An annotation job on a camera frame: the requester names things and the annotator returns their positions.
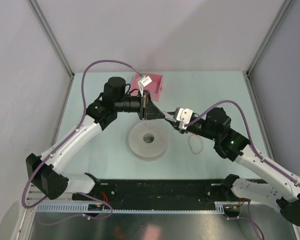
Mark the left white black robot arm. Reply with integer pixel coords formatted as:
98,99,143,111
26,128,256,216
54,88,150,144
25,75,165,200

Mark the grey slotted cable duct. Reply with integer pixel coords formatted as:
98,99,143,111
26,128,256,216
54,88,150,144
36,200,225,214

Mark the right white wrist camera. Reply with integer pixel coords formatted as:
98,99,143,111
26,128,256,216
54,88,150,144
173,107,193,126

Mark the orange wire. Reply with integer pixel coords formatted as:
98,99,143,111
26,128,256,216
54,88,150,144
163,110,205,155

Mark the aluminium corner post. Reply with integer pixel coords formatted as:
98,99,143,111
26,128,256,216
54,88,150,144
26,0,74,77
246,0,296,76

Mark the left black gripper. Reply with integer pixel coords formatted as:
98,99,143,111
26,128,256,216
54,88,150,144
114,90,165,121

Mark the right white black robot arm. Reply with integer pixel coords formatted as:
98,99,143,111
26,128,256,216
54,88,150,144
169,107,300,227

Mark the pink plastic box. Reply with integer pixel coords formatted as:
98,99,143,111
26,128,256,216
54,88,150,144
130,73,163,102

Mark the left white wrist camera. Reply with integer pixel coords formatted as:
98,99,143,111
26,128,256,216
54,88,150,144
136,75,152,96

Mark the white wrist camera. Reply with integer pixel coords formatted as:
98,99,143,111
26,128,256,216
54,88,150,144
173,107,193,126
136,75,152,96

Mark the right aluminium corner post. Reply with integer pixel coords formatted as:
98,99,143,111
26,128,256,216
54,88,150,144
246,0,296,76

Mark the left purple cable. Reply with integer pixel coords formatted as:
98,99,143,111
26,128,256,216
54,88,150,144
21,59,143,226

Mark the white plastic spool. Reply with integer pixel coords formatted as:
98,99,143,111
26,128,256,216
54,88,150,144
128,120,170,162

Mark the purple cable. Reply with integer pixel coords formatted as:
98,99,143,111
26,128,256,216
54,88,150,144
21,59,143,226
184,99,300,240

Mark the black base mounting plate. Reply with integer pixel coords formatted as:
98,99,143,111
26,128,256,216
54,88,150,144
87,179,240,202

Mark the aluminium frame rail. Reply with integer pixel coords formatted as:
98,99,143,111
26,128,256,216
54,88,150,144
26,184,73,202

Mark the left aluminium corner post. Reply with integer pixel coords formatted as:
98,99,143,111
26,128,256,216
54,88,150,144
26,0,74,77

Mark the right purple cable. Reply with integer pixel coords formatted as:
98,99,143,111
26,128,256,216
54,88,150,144
184,99,300,240

